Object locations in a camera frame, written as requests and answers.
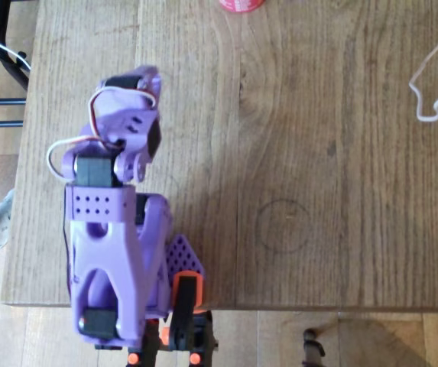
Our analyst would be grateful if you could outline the white red wrist servo wire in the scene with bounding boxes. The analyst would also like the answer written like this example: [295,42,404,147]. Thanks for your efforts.
[46,135,105,180]

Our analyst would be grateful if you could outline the white red gripper servo wire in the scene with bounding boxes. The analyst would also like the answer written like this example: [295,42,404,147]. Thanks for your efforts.
[88,86,157,151]

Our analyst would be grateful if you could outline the red printed cup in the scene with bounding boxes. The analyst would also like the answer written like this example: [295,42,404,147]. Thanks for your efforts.
[218,0,268,15]

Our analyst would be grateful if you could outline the long white cable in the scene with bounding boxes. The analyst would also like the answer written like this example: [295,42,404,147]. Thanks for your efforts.
[408,5,438,123]

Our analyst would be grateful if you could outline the white cable by chair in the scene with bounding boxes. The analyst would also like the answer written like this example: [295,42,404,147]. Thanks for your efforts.
[0,32,32,72]

